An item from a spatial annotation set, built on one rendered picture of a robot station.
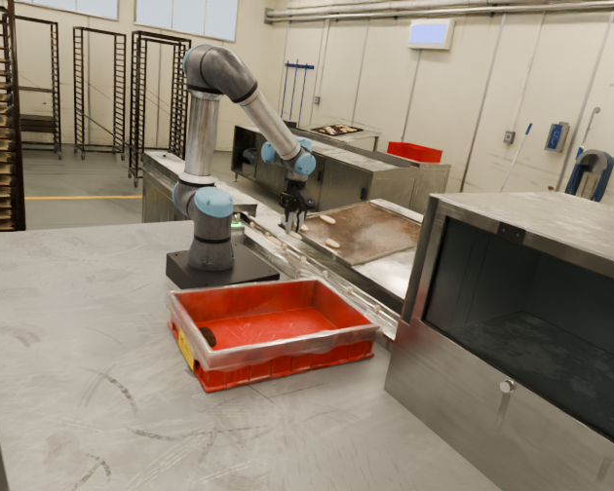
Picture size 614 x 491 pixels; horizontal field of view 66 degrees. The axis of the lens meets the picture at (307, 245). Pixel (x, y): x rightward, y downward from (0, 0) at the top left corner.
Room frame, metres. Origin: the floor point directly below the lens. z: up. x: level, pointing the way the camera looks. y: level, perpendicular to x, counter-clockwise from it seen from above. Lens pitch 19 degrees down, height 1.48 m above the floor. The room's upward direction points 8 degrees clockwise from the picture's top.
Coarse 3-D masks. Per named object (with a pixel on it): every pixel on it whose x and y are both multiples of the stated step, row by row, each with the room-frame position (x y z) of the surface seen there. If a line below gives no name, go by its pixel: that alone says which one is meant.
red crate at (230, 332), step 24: (288, 312) 1.30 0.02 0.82; (312, 312) 1.32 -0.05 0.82; (216, 336) 1.10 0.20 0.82; (240, 336) 1.12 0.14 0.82; (264, 336) 1.13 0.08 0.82; (288, 336) 1.15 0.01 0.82; (288, 360) 0.97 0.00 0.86; (312, 360) 1.00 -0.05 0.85; (336, 360) 1.05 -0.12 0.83; (216, 384) 0.88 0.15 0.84; (240, 384) 0.90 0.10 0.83
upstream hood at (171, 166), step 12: (144, 156) 3.06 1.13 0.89; (156, 156) 2.98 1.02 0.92; (168, 156) 3.04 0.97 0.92; (156, 168) 2.85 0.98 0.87; (168, 168) 2.68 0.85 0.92; (180, 168) 2.73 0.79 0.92; (216, 180) 2.53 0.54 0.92; (228, 192) 2.31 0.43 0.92; (240, 204) 2.12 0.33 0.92; (252, 204) 2.16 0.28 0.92; (252, 216) 2.19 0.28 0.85
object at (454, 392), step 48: (432, 240) 0.94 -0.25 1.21; (528, 240) 0.78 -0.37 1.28; (576, 240) 0.76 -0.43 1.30; (432, 336) 0.90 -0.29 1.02; (384, 384) 0.98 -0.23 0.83; (432, 384) 0.88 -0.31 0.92; (480, 384) 0.79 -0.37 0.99; (480, 432) 0.77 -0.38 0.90; (528, 432) 0.70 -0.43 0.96; (576, 432) 0.65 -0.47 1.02; (528, 480) 0.68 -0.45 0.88; (576, 480) 0.63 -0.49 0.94
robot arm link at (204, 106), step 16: (192, 48) 1.52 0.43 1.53; (208, 48) 1.46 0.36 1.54; (192, 64) 1.47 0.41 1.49; (192, 80) 1.47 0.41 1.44; (192, 96) 1.49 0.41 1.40; (208, 96) 1.47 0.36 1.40; (192, 112) 1.49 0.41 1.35; (208, 112) 1.48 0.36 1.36; (192, 128) 1.48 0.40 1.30; (208, 128) 1.49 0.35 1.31; (192, 144) 1.48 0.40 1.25; (208, 144) 1.49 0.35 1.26; (192, 160) 1.48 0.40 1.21; (208, 160) 1.50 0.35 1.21; (192, 176) 1.48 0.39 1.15; (208, 176) 1.51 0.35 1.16; (176, 192) 1.51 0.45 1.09; (192, 192) 1.46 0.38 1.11
